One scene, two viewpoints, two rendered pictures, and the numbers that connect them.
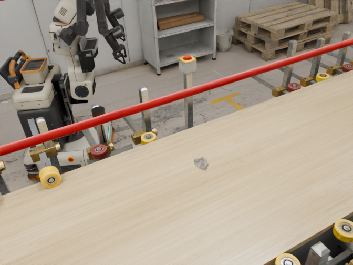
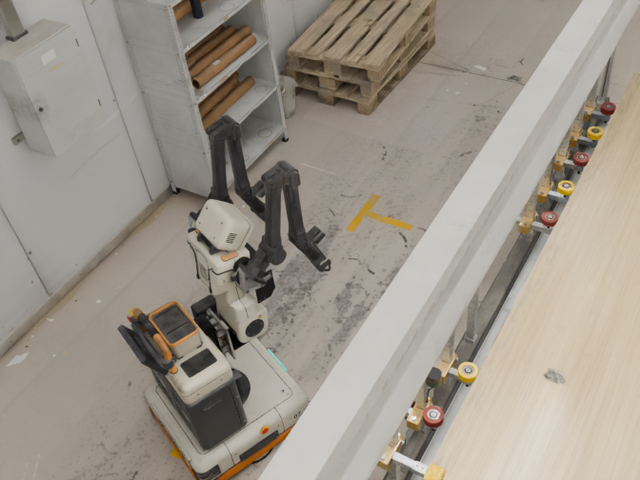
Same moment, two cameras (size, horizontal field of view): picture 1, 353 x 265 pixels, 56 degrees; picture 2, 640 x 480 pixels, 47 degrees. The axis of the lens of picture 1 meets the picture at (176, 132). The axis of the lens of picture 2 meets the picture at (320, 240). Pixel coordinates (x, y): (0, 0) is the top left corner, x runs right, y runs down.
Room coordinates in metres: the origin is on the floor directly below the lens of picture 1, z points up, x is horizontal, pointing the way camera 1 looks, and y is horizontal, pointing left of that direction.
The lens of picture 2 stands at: (0.07, 1.36, 3.38)
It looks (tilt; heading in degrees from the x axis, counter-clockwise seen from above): 44 degrees down; 333
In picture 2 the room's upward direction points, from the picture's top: 8 degrees counter-clockwise
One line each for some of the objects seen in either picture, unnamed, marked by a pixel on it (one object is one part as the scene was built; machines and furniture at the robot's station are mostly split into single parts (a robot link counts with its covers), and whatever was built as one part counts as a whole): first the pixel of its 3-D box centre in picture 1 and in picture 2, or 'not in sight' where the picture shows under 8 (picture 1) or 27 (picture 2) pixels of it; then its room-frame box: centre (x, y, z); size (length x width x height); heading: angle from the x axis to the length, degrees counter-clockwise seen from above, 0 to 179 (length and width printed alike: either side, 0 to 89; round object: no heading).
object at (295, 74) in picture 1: (298, 76); (526, 189); (2.09, -0.88, 0.82); 0.43 x 0.03 x 0.04; 27
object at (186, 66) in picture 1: (187, 65); not in sight; (1.58, -0.08, 1.18); 0.07 x 0.07 x 0.08; 27
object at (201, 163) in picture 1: (201, 161); (554, 375); (1.13, -0.11, 0.91); 0.09 x 0.07 x 0.02; 5
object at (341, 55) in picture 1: (339, 64); (563, 153); (2.14, -1.18, 0.87); 0.04 x 0.04 x 0.48; 27
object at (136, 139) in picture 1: (144, 135); (445, 366); (1.45, 0.18, 0.84); 0.14 x 0.06 x 0.05; 117
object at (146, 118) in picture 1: (147, 126); (448, 355); (1.46, 0.16, 0.89); 0.04 x 0.04 x 0.48; 27
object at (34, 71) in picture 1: (35, 71); (175, 330); (2.30, 1.03, 0.87); 0.23 x 0.15 x 0.11; 4
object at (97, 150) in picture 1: (100, 156); (432, 421); (1.27, 0.38, 0.85); 0.08 x 0.08 x 0.11
